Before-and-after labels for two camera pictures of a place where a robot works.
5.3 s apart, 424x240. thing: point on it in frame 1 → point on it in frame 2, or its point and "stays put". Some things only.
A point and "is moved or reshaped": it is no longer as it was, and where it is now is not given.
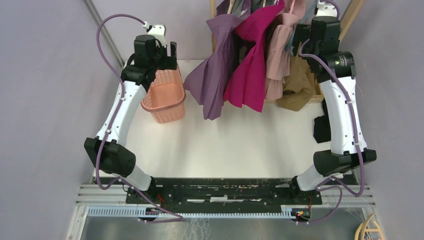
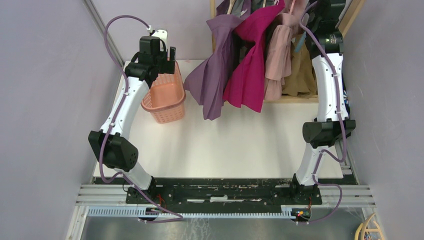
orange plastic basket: [165, 97] stays put
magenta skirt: [246, 84] stays put
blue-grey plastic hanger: [298, 27] is moved or reshaped
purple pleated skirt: [209, 80] stays put
